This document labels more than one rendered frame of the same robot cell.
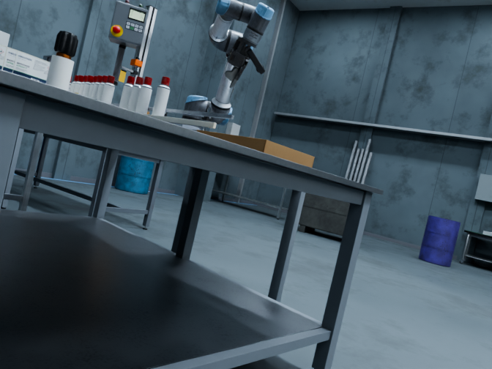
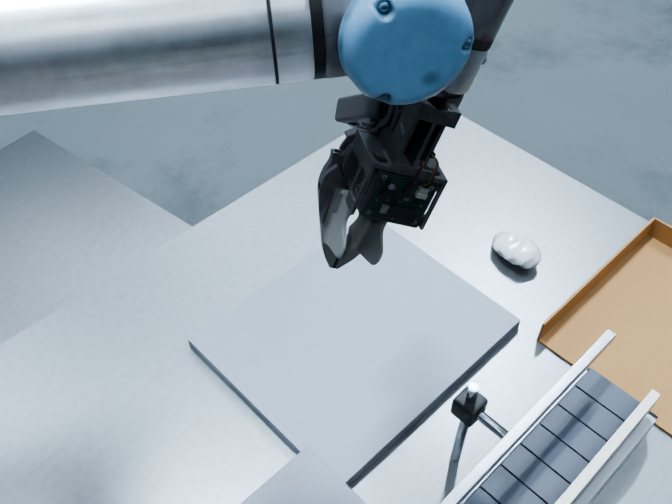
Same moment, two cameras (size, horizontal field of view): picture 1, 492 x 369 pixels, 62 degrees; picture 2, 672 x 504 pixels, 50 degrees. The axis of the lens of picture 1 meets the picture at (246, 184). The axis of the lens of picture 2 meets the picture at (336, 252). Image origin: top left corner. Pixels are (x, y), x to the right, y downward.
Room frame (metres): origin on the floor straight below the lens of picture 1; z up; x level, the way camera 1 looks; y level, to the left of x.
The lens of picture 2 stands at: (1.79, 0.63, 1.66)
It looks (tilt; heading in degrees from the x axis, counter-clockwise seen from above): 48 degrees down; 275
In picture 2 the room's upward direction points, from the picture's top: straight up
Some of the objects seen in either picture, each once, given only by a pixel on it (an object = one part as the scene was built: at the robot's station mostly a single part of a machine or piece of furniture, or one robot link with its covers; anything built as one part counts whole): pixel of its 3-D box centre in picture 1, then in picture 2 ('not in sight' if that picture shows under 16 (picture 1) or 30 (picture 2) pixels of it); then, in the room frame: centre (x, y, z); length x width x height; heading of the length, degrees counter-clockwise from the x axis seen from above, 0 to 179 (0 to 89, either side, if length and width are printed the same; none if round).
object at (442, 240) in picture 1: (439, 240); not in sight; (7.64, -3.72, 0.42); 0.59 x 0.56 x 0.85; 148
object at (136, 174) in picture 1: (136, 167); not in sight; (7.87, 2.11, 0.47); 0.65 x 0.62 x 0.94; 147
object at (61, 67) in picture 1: (61, 67); not in sight; (1.76, 0.87, 1.03); 0.09 x 0.09 x 0.30
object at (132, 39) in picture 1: (129, 25); not in sight; (2.15, 0.77, 1.38); 0.17 x 0.10 x 0.19; 104
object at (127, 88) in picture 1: (127, 98); not in sight; (1.91, 0.62, 0.98); 0.05 x 0.05 x 0.20
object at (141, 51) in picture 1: (137, 70); not in sight; (2.16, 0.68, 1.17); 0.04 x 0.04 x 0.67; 49
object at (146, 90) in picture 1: (143, 100); not in sight; (1.83, 0.52, 0.98); 0.05 x 0.05 x 0.20
